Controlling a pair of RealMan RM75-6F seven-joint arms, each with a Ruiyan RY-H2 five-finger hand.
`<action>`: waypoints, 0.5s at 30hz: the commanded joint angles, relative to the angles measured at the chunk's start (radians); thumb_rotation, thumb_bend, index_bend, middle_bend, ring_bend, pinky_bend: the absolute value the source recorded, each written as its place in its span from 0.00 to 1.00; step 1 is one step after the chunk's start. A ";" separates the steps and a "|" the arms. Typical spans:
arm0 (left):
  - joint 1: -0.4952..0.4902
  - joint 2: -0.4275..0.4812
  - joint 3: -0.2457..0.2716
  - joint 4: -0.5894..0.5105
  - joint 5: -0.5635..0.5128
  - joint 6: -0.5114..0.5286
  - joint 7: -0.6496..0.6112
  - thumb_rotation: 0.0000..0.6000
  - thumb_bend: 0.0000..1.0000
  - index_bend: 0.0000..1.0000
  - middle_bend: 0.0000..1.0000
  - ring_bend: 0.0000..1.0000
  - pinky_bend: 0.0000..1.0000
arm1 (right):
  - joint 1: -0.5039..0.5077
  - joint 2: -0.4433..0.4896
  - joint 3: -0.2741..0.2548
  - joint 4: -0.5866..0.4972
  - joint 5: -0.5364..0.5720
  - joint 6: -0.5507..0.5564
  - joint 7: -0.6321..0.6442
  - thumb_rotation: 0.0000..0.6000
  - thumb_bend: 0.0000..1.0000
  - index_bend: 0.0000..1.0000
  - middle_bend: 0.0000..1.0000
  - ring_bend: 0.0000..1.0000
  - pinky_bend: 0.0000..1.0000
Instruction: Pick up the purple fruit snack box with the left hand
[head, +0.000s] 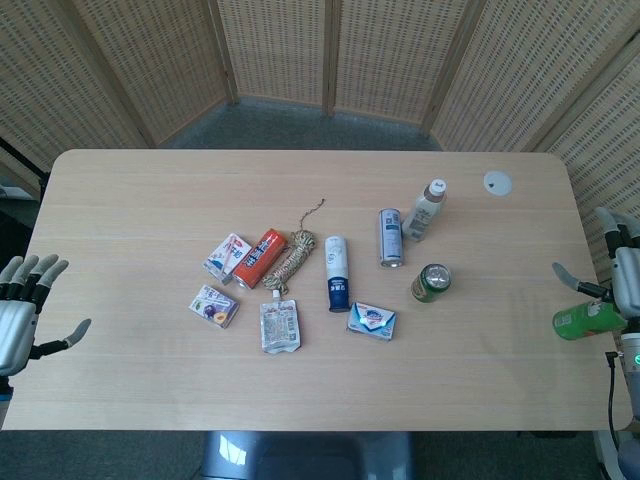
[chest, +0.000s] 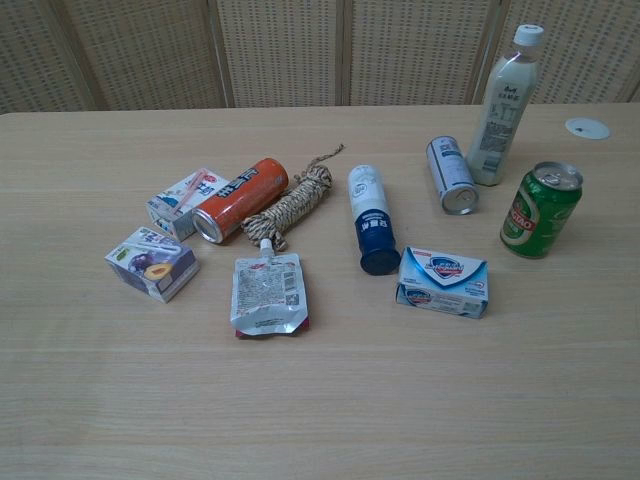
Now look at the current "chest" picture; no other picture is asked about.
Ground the purple juice carton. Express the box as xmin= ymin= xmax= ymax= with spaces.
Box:
xmin=104 ymin=225 xmax=201 ymax=304

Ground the white blue soap box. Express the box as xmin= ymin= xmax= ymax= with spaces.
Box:
xmin=394 ymin=244 xmax=490 ymax=320

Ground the white blue spray bottle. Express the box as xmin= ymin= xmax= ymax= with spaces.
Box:
xmin=347 ymin=165 xmax=400 ymax=277

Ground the silver spout pouch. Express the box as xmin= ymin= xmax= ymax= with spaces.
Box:
xmin=229 ymin=238 xmax=312 ymax=341

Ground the orange drink can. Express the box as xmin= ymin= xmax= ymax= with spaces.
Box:
xmin=191 ymin=157 xmax=291 ymax=245

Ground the white slim can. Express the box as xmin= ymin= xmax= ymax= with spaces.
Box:
xmin=425 ymin=135 xmax=481 ymax=216

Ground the white blue milk carton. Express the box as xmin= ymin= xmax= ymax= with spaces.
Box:
xmin=145 ymin=167 xmax=231 ymax=242

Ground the beige perforated folding screen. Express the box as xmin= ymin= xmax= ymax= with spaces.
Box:
xmin=0 ymin=0 xmax=640 ymax=115

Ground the white milk tea bottle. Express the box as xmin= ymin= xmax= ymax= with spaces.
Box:
xmin=465 ymin=24 xmax=544 ymax=187

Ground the green beer can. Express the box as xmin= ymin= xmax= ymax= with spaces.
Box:
xmin=499 ymin=160 xmax=585 ymax=260

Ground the white round table grommet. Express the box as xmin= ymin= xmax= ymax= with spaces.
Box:
xmin=565 ymin=117 xmax=612 ymax=140

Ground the braided rope bundle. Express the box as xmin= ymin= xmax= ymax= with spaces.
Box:
xmin=241 ymin=143 xmax=346 ymax=253

